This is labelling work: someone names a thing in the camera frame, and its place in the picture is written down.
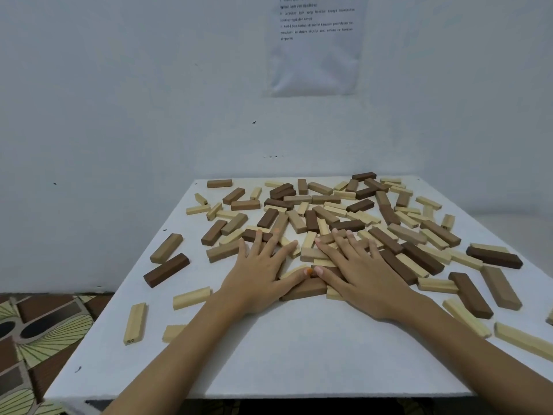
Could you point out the person's right little finger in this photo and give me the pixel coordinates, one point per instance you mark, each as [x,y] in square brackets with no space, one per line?
[375,252]

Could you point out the scattered pile of wooden blocks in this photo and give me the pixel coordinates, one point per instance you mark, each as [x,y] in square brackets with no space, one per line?
[166,270]

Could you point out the person's right forearm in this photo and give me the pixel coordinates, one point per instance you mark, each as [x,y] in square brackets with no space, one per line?
[471,358]

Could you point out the person's left forearm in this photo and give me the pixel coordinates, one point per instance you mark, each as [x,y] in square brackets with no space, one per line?
[181,356]

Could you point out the person's left thumb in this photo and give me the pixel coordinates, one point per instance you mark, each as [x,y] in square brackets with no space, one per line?
[297,278]

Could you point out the person's right thumb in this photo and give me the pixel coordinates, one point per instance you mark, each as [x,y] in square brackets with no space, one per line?
[328,280]

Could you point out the person's left little finger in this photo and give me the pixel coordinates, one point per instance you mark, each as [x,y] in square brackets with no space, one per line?
[242,254]

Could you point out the person's left middle finger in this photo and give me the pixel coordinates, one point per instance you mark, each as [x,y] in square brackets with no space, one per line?
[271,247]

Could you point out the patterned brown green floor mat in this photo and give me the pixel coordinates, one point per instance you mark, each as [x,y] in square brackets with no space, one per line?
[39,341]

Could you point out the person's left hand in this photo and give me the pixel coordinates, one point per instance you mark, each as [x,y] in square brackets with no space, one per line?
[252,283]

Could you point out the white printed paper sheet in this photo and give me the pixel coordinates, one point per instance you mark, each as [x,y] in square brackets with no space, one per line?
[315,60]

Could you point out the person's right hand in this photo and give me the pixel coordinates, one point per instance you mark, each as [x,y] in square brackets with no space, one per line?
[367,285]

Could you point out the person's right middle finger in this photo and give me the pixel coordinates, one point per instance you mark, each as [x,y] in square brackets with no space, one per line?
[344,245]

